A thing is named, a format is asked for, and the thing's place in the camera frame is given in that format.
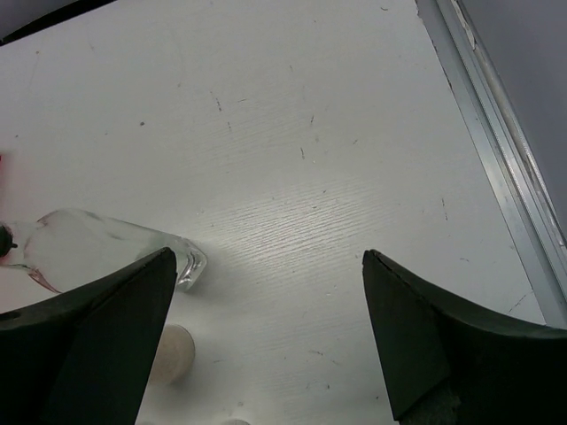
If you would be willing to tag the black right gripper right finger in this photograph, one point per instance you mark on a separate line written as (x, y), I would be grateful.
(447, 360)

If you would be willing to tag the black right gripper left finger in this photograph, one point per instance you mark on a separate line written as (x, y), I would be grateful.
(85, 356)

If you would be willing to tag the clear bottle gold pourer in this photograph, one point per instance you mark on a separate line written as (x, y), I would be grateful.
(68, 248)

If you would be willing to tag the tall white powder shaker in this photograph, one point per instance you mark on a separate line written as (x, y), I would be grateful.
(174, 357)

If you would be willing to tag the aluminium table rail right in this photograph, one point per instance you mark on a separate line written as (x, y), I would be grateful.
(504, 153)

